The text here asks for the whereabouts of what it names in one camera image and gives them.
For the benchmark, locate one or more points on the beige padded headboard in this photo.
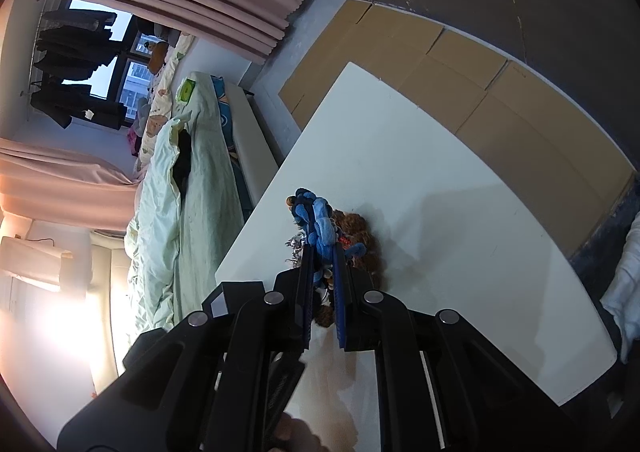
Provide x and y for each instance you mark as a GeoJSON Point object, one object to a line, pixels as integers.
{"type": "Point", "coordinates": [107, 302]}

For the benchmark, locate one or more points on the person's right hand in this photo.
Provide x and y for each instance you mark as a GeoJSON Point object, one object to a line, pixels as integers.
{"type": "Point", "coordinates": [300, 439]}

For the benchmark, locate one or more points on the brown fuzzy scrunchie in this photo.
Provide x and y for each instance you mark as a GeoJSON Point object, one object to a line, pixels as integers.
{"type": "Point", "coordinates": [324, 316]}
{"type": "Point", "coordinates": [360, 242]}

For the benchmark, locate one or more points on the green tissue pack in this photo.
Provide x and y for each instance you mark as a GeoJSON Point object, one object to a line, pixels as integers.
{"type": "Point", "coordinates": [187, 91]}

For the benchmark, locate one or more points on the dark framed window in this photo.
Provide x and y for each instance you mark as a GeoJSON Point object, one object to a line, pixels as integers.
{"type": "Point", "coordinates": [135, 77]}

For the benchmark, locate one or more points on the grey plush toy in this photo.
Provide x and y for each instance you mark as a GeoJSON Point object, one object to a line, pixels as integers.
{"type": "Point", "coordinates": [142, 110]}

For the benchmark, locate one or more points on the blue printed mattress side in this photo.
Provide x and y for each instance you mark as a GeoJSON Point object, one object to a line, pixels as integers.
{"type": "Point", "coordinates": [226, 122]}

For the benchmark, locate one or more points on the blue plush scrunchie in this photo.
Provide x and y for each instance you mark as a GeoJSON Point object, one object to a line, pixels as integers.
{"type": "Point", "coordinates": [320, 222]}

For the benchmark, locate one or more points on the beige bed frame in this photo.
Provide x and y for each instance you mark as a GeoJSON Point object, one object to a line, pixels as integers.
{"type": "Point", "coordinates": [255, 142]}

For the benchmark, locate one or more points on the bed with green duvet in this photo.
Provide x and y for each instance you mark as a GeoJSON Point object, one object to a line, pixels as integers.
{"type": "Point", "coordinates": [210, 172]}

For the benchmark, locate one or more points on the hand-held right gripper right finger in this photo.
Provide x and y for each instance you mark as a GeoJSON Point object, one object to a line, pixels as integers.
{"type": "Point", "coordinates": [340, 312]}

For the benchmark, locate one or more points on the row of hanging dark clothes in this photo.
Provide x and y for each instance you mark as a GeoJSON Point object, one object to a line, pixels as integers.
{"type": "Point", "coordinates": [75, 62]}

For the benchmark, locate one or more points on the flattened brown cardboard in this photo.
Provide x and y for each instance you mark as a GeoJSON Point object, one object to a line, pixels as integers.
{"type": "Point", "coordinates": [500, 102]}

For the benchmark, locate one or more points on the light green duvet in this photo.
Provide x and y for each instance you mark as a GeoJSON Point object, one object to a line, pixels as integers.
{"type": "Point", "coordinates": [155, 242]}

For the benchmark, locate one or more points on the orange plush toy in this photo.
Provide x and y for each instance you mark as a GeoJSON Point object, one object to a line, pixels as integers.
{"type": "Point", "coordinates": [157, 57]}

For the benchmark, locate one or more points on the black garment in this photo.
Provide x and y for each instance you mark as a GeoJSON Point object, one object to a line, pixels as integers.
{"type": "Point", "coordinates": [181, 162]}

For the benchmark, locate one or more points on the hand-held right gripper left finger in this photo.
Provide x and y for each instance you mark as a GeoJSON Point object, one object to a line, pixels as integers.
{"type": "Point", "coordinates": [307, 312]}

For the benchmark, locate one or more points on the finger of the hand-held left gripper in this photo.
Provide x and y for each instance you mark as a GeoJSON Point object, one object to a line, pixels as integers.
{"type": "Point", "coordinates": [240, 294]}
{"type": "Point", "coordinates": [286, 382]}

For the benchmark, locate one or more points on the pink plush toy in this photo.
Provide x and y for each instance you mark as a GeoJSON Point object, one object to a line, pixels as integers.
{"type": "Point", "coordinates": [134, 140]}

